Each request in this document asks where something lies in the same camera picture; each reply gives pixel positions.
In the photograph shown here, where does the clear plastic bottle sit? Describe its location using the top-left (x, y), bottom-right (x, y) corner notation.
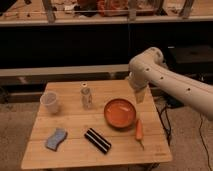
top-left (81, 83), bottom-right (92, 109)

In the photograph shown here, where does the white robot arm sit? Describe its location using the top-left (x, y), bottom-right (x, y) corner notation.
top-left (128, 47), bottom-right (213, 121)

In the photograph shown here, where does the orange bowl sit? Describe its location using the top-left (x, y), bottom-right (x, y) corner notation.
top-left (104, 98), bottom-right (136, 129)

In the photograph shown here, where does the orange carrot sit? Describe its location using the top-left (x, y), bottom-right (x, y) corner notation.
top-left (135, 119), bottom-right (144, 150)

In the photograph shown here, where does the black white striped block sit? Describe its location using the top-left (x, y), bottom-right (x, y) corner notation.
top-left (84, 128), bottom-right (111, 154)

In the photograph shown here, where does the wooden table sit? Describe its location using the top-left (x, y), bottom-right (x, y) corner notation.
top-left (21, 80), bottom-right (172, 169)

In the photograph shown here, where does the clear plastic cup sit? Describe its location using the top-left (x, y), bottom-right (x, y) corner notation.
top-left (40, 91), bottom-right (59, 114)

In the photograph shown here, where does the blue sponge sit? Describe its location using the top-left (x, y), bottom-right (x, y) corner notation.
top-left (45, 128), bottom-right (68, 151)

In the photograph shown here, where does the long background workbench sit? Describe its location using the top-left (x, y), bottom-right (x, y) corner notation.
top-left (0, 0), bottom-right (213, 27)

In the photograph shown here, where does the black cable on floor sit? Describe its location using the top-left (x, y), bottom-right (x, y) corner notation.
top-left (198, 113), bottom-right (213, 171)

